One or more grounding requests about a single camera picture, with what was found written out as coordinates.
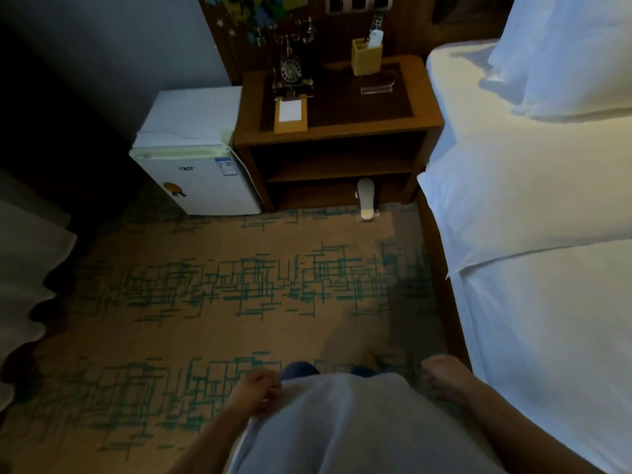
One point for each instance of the orange fridge sticker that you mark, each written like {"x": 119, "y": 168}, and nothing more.
{"x": 174, "y": 189}

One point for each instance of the person's left fingers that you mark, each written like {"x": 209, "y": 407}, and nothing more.
{"x": 273, "y": 388}

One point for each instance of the yellow notepad holder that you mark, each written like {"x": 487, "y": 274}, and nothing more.
{"x": 290, "y": 127}

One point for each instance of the light grey shirt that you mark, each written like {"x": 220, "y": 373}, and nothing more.
{"x": 360, "y": 429}

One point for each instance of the person's right forearm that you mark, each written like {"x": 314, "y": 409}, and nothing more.
{"x": 523, "y": 429}

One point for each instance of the colourful wall decoration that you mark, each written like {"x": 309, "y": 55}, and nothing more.
{"x": 247, "y": 12}

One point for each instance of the blue trousers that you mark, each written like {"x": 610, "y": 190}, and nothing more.
{"x": 299, "y": 370}

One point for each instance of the grey remote control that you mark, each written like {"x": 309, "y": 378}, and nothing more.
{"x": 376, "y": 34}

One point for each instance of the white notepad paper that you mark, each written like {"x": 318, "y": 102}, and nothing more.
{"x": 291, "y": 111}

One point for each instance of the white pillow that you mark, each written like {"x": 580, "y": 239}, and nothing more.
{"x": 572, "y": 54}

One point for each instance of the white wrapped slipper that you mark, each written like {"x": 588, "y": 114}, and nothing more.
{"x": 366, "y": 197}

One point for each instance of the person's right fingers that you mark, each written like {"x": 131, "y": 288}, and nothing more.
{"x": 431, "y": 371}

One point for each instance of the white mattress sheet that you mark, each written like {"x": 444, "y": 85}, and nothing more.
{"x": 459, "y": 93}

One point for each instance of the wooden nightstand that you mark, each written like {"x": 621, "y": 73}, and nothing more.
{"x": 335, "y": 143}

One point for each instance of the dark wooden headboard panel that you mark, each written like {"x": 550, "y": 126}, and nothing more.
{"x": 414, "y": 24}

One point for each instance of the yellow pen holder box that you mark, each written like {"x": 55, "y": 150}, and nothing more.
{"x": 366, "y": 61}

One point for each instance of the blue and white fridge label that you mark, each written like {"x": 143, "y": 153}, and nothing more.
{"x": 224, "y": 167}

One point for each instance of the white duvet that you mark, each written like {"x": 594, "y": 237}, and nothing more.
{"x": 543, "y": 241}

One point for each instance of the person's left forearm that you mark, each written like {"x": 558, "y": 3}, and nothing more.
{"x": 210, "y": 441}

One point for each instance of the clear acrylic sign stand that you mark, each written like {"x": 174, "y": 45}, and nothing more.
{"x": 379, "y": 83}

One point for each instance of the black vintage telephone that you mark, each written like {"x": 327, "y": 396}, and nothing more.
{"x": 291, "y": 71}

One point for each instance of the person's left hand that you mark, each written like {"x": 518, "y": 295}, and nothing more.
{"x": 252, "y": 392}

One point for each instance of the white mini fridge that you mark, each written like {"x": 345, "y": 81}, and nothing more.
{"x": 197, "y": 157}

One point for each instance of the person's right hand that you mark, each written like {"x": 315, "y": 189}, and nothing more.
{"x": 452, "y": 377}

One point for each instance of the white scalloped fabric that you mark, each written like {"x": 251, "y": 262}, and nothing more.
{"x": 24, "y": 281}

